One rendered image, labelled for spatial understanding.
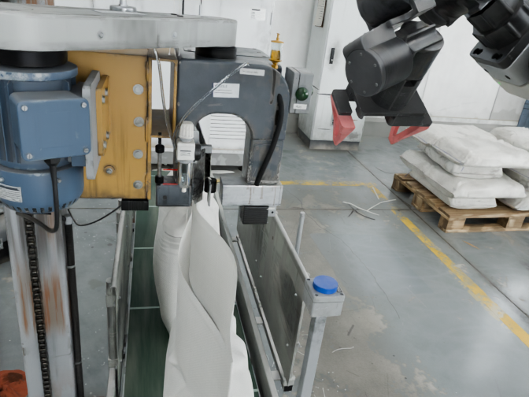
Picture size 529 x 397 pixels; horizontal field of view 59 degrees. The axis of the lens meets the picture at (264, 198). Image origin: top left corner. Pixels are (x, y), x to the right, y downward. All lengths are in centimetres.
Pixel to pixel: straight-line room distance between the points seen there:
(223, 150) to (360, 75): 343
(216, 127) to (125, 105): 290
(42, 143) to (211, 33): 41
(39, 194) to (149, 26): 35
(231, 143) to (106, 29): 317
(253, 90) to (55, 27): 42
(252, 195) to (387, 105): 52
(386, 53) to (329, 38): 413
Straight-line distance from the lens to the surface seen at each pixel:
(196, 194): 110
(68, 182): 89
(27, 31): 79
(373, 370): 226
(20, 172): 87
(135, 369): 158
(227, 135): 393
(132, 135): 104
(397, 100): 67
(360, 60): 58
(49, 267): 126
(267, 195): 111
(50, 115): 77
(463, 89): 625
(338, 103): 69
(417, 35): 62
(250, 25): 379
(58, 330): 138
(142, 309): 180
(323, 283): 116
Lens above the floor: 149
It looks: 24 degrees down
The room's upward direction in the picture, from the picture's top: 7 degrees clockwise
